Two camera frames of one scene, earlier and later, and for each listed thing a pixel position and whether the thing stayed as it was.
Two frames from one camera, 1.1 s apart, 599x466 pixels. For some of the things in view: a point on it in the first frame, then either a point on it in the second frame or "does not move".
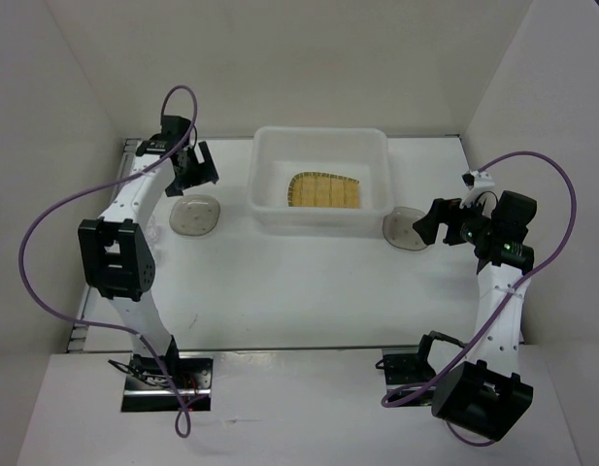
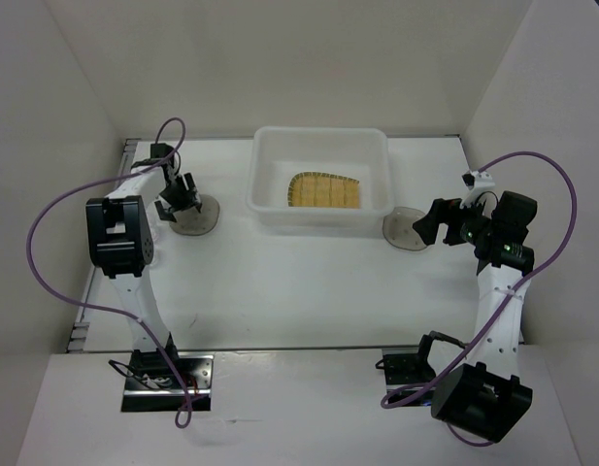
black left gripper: (205, 171) -> (189, 198)
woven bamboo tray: (320, 189) does not move
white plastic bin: (320, 182) does not move
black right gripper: (427, 226) does not move
